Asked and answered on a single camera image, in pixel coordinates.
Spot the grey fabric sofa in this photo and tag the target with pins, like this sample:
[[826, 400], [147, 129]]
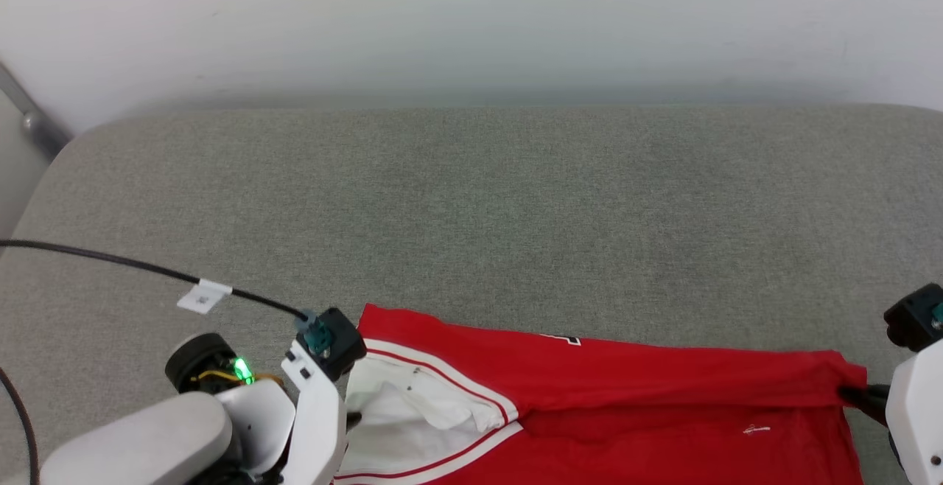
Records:
[[516, 205]]

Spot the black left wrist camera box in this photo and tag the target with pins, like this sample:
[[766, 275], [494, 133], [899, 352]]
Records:
[[333, 343]]

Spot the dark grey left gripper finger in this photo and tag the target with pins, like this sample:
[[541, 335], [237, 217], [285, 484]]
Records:
[[354, 419]]

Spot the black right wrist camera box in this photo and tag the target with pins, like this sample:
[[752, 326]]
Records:
[[913, 317]]

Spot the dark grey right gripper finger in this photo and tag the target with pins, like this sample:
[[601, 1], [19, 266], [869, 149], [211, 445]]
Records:
[[869, 398]]

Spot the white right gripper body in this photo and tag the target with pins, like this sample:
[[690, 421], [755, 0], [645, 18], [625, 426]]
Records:
[[917, 419]]

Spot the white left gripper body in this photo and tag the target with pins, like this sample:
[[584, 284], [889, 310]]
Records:
[[318, 426]]

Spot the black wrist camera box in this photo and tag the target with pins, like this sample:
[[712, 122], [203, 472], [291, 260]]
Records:
[[333, 343], [913, 317]]

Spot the grey metal bar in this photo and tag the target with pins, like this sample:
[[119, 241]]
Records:
[[33, 120]]

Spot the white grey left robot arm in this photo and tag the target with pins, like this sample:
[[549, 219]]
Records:
[[162, 433]]

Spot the red and white jersey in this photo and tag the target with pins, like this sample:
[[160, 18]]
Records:
[[633, 411]]

